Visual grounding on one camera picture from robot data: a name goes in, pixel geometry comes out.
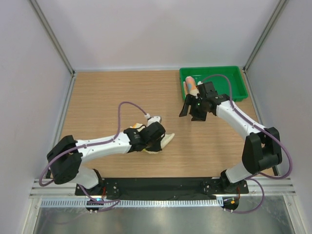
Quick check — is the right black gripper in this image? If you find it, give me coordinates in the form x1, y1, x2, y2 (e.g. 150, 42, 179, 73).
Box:
179, 94, 207, 122

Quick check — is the yellow green patterned towel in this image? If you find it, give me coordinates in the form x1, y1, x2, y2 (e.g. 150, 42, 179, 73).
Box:
131, 123, 175, 154

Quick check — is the blue polka dot towel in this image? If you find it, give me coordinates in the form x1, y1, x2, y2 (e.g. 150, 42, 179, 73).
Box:
183, 76, 199, 97

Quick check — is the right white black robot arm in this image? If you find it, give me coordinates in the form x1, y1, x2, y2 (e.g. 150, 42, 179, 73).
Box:
179, 94, 282, 193

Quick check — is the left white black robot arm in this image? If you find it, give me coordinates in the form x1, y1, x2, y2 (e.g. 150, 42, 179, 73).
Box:
47, 122, 175, 195

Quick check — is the green plastic tray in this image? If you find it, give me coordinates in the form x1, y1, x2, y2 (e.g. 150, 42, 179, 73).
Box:
179, 65, 249, 103

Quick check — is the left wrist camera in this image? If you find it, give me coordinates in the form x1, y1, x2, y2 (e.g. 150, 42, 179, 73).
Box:
139, 116, 166, 134

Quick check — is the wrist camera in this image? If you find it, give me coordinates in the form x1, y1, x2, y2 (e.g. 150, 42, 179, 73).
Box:
197, 81, 218, 100
139, 116, 166, 134

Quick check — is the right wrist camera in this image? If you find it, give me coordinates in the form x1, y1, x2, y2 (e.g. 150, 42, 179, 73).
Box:
197, 81, 218, 100

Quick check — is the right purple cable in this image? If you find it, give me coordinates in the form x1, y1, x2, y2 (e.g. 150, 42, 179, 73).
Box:
199, 74, 293, 214

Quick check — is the purple cable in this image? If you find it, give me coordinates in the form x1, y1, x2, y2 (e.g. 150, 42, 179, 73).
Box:
38, 101, 151, 213
199, 74, 293, 214

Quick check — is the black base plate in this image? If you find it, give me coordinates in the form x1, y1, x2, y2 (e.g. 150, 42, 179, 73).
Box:
86, 177, 249, 199

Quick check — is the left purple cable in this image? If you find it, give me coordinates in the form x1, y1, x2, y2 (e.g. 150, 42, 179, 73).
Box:
38, 101, 151, 213

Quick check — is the slotted cable duct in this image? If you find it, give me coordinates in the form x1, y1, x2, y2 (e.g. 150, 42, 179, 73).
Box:
40, 197, 223, 208

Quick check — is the aluminium frame rail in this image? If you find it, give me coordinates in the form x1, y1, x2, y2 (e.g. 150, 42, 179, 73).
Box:
29, 176, 296, 198

